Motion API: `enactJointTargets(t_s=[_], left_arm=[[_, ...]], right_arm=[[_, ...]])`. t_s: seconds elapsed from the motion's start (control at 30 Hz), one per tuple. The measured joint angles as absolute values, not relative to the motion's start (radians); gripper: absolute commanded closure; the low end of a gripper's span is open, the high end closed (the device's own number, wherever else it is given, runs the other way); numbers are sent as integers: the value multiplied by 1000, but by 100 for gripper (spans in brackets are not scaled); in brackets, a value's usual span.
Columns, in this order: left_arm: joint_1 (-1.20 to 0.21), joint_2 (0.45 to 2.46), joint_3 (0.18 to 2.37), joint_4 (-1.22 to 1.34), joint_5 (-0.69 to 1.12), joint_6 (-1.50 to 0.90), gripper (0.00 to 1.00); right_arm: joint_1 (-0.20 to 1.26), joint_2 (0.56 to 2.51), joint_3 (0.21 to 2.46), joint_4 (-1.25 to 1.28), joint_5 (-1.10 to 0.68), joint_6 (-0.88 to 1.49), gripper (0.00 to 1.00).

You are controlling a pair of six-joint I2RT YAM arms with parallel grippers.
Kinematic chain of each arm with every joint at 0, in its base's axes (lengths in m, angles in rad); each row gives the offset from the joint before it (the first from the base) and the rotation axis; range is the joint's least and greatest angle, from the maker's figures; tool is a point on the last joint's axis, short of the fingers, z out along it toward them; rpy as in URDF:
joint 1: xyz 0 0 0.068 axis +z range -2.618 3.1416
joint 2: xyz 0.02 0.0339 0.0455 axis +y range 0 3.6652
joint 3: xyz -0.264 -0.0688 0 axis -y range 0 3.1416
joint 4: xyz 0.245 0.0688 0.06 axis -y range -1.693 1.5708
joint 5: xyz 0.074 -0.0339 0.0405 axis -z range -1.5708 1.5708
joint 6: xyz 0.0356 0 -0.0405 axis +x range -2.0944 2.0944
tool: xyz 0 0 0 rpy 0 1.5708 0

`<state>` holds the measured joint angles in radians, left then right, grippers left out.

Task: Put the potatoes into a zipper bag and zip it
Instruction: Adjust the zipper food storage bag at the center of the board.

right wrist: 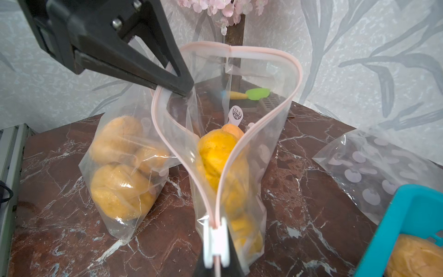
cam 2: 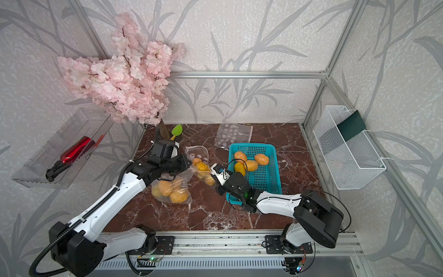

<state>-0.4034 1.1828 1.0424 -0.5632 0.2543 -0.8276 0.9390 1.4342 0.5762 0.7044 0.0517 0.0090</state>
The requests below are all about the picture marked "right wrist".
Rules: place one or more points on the clear dotted zipper bag front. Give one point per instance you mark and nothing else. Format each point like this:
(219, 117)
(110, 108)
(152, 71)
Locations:
(127, 163)

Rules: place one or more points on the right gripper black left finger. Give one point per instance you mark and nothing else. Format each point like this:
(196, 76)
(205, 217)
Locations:
(201, 270)

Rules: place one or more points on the clear dotted zipper bag back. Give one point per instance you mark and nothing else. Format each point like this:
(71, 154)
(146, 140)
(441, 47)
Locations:
(369, 170)

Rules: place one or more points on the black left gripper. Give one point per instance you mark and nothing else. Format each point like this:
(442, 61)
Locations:
(94, 35)

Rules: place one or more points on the orange brown potato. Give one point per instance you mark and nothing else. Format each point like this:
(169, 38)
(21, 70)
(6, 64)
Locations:
(148, 159)

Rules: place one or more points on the clear dotted zipper bag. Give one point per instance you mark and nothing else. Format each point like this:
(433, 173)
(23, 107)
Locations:
(181, 123)
(369, 170)
(127, 163)

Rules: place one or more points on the teal plastic basket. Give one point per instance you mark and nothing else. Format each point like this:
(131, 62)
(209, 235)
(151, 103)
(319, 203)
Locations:
(414, 210)

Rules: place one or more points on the artificial pink blossom tree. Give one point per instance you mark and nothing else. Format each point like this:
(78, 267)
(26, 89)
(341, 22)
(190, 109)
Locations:
(225, 17)

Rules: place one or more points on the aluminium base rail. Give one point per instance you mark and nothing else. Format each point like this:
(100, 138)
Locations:
(12, 150)

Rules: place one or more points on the orange potato in basket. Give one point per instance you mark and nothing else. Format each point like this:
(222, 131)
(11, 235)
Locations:
(415, 257)

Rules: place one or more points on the beige slotted spatula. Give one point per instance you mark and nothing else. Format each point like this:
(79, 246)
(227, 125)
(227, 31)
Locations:
(266, 105)

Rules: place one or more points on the green toy shovel yellow handle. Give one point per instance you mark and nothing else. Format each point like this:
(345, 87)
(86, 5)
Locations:
(251, 94)

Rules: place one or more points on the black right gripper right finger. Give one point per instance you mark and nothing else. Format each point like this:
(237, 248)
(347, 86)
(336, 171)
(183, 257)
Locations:
(234, 268)

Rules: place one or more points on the yellow orange potato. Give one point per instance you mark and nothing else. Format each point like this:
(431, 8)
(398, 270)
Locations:
(214, 149)

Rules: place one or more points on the green potato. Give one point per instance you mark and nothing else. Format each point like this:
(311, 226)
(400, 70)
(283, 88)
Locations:
(245, 231)

